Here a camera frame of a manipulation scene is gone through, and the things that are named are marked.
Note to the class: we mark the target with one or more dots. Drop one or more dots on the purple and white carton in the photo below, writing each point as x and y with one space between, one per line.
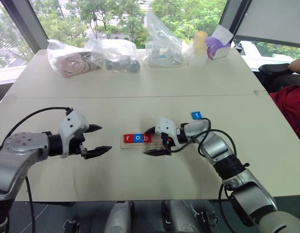
217 47

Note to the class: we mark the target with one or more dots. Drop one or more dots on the yellow plastic cup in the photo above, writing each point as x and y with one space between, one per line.
200 40

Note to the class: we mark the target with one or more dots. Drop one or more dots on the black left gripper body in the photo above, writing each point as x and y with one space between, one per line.
74 145

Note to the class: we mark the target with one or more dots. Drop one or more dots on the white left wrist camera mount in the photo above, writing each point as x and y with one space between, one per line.
71 121

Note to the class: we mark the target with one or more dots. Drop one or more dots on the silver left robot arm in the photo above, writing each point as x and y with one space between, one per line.
19 150

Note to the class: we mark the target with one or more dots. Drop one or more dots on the clear plastic container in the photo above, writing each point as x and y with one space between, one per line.
197 58

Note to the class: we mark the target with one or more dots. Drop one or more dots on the plastic bag with pink items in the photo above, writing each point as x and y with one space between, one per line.
67 60

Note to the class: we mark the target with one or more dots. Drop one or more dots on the grey board with dark frame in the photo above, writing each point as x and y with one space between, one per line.
268 19

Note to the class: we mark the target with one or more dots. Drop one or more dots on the red letter r block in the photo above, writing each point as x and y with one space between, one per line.
128 138

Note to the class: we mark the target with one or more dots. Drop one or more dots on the black chair armrest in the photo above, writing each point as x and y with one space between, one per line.
275 71

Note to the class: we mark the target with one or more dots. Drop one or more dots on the wooden letter tray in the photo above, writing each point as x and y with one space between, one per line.
137 145

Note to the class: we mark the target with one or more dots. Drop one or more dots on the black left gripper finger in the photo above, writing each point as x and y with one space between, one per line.
99 151
94 128

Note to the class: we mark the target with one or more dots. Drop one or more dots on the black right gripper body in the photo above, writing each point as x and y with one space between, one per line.
168 142

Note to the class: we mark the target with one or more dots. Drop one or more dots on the plastic bag with grey object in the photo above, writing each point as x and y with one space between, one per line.
115 55

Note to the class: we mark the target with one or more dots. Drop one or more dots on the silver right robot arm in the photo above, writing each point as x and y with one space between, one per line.
212 145

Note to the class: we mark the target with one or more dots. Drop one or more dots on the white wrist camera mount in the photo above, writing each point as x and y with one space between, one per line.
165 126
71 121

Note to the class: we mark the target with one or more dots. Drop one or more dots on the blue letter o block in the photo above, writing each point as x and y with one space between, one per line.
137 138

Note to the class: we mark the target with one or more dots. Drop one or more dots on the red letter b block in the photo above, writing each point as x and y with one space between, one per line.
146 138

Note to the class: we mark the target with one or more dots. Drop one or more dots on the person's bare forearm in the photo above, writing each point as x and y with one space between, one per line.
298 65

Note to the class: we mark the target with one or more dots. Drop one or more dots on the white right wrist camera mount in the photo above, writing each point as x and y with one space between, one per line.
165 126

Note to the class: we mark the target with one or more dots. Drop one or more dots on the person's red clothing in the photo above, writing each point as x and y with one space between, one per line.
291 109

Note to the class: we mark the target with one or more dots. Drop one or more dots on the tall clear plastic bag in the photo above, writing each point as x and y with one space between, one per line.
162 43

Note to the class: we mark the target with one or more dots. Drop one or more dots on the grey rounded robot leg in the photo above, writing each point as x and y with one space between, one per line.
119 218

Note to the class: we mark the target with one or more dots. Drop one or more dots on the blue letter t block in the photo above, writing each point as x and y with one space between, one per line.
196 115

